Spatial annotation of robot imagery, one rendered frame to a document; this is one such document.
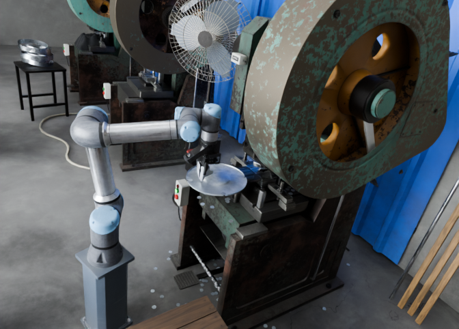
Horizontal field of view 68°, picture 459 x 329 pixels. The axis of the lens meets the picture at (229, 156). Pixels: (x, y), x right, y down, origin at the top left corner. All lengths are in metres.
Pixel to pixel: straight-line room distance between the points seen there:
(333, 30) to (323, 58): 0.08
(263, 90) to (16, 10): 7.03
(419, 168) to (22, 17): 7.07
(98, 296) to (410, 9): 1.64
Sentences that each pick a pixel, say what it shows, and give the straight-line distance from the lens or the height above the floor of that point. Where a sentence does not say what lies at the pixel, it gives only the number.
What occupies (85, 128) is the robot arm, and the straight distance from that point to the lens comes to 1.35.
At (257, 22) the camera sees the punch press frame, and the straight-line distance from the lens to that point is 1.64.
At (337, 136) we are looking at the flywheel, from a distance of 1.37.
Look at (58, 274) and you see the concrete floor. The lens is 2.29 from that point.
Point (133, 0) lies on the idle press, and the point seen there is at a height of 1.42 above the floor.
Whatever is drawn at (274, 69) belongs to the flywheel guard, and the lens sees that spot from 1.02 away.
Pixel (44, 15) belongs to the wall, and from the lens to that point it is 7.87.
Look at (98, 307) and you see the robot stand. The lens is 1.79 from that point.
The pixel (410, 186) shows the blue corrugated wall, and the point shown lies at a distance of 2.57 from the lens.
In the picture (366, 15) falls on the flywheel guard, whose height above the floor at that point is 1.59.
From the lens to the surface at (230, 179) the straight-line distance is 1.63.
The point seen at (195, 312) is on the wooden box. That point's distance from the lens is 1.61.
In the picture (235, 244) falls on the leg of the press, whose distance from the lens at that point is 1.55.
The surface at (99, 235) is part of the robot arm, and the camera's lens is 1.55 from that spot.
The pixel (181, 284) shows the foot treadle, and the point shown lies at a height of 0.16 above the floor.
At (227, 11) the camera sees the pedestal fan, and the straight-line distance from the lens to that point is 2.21.
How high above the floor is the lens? 1.61
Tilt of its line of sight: 26 degrees down
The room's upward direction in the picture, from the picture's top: 9 degrees clockwise
